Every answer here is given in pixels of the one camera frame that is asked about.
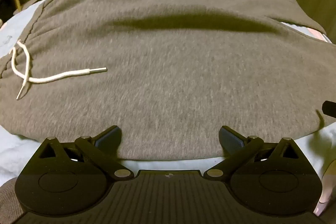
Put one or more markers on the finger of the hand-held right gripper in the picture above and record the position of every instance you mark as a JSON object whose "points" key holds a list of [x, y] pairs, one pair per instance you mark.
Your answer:
{"points": [[330, 108]]}

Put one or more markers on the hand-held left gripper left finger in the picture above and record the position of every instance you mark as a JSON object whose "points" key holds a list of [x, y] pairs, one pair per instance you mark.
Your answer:
{"points": [[109, 140]]}

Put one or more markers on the person's grey clothing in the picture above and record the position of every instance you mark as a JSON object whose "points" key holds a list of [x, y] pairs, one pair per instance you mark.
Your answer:
{"points": [[8, 197]]}

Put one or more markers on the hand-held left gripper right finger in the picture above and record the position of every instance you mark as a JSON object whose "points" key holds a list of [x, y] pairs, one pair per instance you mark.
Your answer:
{"points": [[232, 140]]}

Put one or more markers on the light blue printed bedsheet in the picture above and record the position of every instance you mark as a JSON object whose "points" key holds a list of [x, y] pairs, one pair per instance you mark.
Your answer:
{"points": [[15, 29]]}

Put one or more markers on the grey pants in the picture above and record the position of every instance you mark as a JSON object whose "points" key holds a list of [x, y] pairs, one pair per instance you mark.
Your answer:
{"points": [[168, 69]]}

